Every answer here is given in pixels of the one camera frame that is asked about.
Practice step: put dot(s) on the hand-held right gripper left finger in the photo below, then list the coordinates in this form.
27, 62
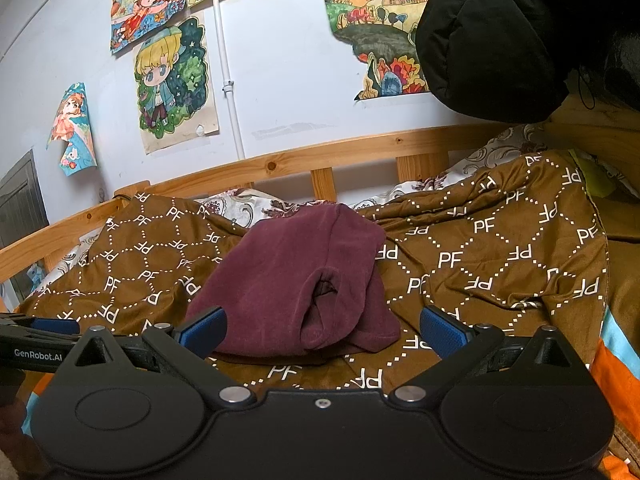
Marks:
202, 332

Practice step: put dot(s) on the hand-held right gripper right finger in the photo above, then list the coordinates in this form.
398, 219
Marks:
445, 332

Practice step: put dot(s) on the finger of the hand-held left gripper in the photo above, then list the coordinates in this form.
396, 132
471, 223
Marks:
55, 326

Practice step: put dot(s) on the maroon long-sleeve shirt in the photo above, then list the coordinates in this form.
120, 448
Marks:
290, 270

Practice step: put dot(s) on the brown printed blanket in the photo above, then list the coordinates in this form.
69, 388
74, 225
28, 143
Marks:
475, 260

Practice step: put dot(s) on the dark grey door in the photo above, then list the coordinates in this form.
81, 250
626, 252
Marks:
20, 220

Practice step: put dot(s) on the orange and blue quilt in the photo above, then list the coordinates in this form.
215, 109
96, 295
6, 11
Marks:
615, 370

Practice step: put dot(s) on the yellow-green cloth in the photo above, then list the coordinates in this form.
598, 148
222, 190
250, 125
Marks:
597, 180

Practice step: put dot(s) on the black puffy jacket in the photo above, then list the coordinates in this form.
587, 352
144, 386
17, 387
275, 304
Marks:
490, 35

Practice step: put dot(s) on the small curled wall poster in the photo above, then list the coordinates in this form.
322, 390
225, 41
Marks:
72, 125

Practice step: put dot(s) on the white wall pipe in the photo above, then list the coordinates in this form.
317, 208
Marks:
227, 75

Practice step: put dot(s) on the blond figure wall poster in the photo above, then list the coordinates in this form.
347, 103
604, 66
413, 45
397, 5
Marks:
165, 75

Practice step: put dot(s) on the landscape wall poster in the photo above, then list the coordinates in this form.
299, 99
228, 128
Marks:
370, 10

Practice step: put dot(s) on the red-haired figure wall poster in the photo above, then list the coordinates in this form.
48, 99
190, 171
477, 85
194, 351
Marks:
145, 5

